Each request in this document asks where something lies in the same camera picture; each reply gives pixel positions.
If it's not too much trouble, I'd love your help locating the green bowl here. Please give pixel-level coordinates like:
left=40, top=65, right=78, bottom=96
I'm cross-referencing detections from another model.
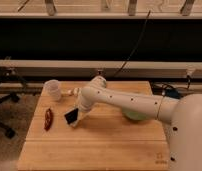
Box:
left=122, top=109, right=148, bottom=121

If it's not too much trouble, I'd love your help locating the blue power box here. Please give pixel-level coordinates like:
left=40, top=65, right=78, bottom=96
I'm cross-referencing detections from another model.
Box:
left=165, top=90, right=181, bottom=99

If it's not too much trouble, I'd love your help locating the black hanging cable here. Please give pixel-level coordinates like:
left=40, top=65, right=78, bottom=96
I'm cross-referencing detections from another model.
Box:
left=112, top=9, right=151, bottom=77

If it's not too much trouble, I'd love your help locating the black eraser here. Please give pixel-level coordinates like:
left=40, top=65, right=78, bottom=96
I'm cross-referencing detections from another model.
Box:
left=64, top=108, right=78, bottom=125

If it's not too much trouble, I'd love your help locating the clear plastic cup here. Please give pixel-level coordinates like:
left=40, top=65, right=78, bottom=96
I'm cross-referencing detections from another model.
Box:
left=44, top=80, right=61, bottom=101

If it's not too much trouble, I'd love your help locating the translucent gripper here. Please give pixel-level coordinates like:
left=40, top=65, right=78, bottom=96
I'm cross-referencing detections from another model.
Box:
left=74, top=107, right=91, bottom=126

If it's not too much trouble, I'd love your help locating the black floor cable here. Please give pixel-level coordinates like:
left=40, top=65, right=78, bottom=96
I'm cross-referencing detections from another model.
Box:
left=150, top=74, right=192, bottom=98

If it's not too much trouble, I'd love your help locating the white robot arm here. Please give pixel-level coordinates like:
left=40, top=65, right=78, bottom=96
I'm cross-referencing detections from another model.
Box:
left=77, top=76, right=202, bottom=171

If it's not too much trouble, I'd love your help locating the black office chair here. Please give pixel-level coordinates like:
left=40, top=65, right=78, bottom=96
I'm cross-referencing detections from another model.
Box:
left=0, top=74, right=20, bottom=139

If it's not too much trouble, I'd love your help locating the white sponge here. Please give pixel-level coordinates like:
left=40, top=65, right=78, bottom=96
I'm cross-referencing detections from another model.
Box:
left=70, top=123, right=78, bottom=129

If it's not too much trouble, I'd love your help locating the white lying bottle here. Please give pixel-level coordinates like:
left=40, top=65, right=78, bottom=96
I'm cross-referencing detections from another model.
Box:
left=62, top=87, right=81, bottom=97

